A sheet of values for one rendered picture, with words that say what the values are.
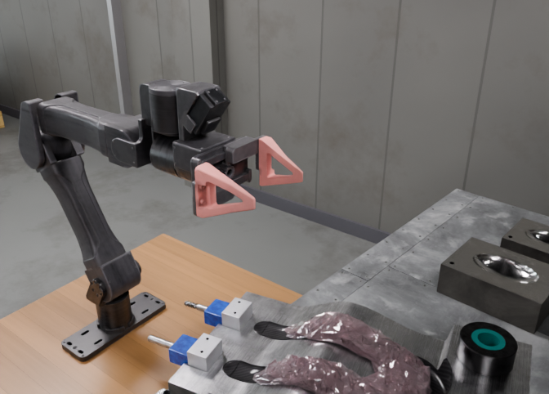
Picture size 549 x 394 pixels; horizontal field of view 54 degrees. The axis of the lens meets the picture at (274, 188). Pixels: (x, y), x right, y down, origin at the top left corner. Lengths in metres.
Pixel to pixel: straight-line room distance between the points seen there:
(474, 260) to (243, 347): 0.54
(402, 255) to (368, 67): 1.49
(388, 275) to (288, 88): 1.85
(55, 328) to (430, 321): 0.73
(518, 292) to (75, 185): 0.84
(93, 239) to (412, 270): 0.69
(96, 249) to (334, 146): 2.02
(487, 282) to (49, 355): 0.83
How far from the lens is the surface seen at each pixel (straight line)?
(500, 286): 1.13
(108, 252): 1.00
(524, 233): 1.37
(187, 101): 0.68
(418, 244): 1.36
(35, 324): 1.17
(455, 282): 1.17
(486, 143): 2.51
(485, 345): 0.86
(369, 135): 2.73
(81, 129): 0.89
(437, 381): 0.90
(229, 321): 0.97
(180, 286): 1.19
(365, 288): 1.18
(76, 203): 0.99
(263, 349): 0.93
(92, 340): 1.08
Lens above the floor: 1.48
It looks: 25 degrees down
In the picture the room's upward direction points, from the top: straight up
